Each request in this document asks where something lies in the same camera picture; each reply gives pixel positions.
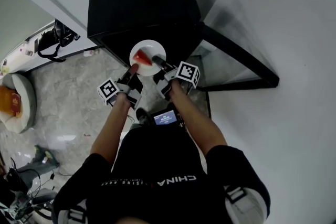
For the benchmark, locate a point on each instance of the grey white round cushion bed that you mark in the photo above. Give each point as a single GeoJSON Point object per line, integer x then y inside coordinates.
{"type": "Point", "coordinates": [27, 102]}

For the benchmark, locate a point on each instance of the small package on floor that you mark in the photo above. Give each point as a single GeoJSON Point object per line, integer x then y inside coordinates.
{"type": "Point", "coordinates": [90, 52]}

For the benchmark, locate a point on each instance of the orange pillow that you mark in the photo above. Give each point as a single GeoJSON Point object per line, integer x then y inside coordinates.
{"type": "Point", "coordinates": [5, 99]}

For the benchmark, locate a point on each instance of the person's black clothing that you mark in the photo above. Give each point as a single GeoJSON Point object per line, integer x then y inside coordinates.
{"type": "Point", "coordinates": [160, 160]}

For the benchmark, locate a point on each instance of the black shoulder bag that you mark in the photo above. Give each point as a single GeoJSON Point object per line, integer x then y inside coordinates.
{"type": "Point", "coordinates": [50, 39]}

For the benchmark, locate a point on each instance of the person's right forearm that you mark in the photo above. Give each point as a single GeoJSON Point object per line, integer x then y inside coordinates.
{"type": "Point", "coordinates": [197, 123]}

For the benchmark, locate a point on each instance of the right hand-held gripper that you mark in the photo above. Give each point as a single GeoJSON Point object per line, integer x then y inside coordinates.
{"type": "Point", "coordinates": [187, 73]}

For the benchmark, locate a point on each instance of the small screen device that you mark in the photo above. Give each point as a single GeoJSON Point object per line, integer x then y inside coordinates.
{"type": "Point", "coordinates": [165, 118]}

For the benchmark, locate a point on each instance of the person's black shoe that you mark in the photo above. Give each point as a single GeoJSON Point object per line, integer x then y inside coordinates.
{"type": "Point", "coordinates": [142, 116]}

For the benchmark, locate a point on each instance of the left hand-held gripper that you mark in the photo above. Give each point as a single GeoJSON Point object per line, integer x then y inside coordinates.
{"type": "Point", "coordinates": [130, 86]}

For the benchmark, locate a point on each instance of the white round plate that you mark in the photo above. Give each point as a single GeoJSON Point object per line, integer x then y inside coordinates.
{"type": "Point", "coordinates": [155, 47]}

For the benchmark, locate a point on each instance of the red book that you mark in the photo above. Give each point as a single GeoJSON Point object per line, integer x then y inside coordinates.
{"type": "Point", "coordinates": [15, 103]}

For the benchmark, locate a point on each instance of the black metal chair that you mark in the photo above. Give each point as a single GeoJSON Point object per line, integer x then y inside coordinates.
{"type": "Point", "coordinates": [39, 202]}

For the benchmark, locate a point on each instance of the red watermelon slice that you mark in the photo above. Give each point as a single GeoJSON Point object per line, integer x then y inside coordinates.
{"type": "Point", "coordinates": [141, 58]}

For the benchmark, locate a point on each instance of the white ledge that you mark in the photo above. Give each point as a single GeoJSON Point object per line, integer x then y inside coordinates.
{"type": "Point", "coordinates": [15, 57]}

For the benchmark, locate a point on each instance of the person's left forearm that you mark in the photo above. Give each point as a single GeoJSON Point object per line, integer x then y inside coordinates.
{"type": "Point", "coordinates": [110, 128]}

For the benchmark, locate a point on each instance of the grey green slipper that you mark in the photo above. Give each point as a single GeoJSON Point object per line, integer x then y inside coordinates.
{"type": "Point", "coordinates": [44, 156]}

